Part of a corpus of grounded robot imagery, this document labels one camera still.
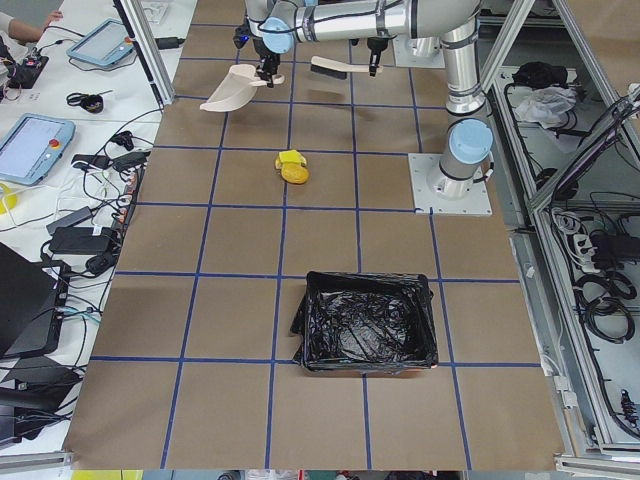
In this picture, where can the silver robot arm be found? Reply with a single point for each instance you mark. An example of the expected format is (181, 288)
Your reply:
(276, 26)
(455, 23)

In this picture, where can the white hand brush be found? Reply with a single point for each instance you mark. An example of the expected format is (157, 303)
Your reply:
(334, 68)

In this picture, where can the teach pendant near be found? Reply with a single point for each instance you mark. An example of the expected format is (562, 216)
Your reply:
(33, 146)

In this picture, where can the black power adapter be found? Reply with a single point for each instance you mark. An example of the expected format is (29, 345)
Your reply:
(83, 240)

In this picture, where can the teach pendant far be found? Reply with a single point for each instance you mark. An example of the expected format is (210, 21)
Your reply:
(104, 46)

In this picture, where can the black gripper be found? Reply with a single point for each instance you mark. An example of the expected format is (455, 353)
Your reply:
(374, 48)
(261, 51)

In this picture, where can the brown bread roll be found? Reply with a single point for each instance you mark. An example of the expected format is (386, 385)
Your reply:
(294, 174)

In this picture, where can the yellow green sponge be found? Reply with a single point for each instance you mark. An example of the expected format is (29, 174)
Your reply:
(290, 157)

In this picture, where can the pink bin with black bag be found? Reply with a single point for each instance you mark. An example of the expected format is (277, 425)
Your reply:
(366, 322)

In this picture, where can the black laptop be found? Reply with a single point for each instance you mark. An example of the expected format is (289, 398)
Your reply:
(32, 296)

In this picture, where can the white plastic dustpan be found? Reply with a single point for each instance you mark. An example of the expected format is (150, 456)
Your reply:
(238, 88)

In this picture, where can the teach pendant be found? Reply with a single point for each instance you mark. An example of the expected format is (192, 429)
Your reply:
(104, 46)
(33, 146)

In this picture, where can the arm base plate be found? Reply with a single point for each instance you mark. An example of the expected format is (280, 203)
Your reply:
(418, 53)
(435, 193)

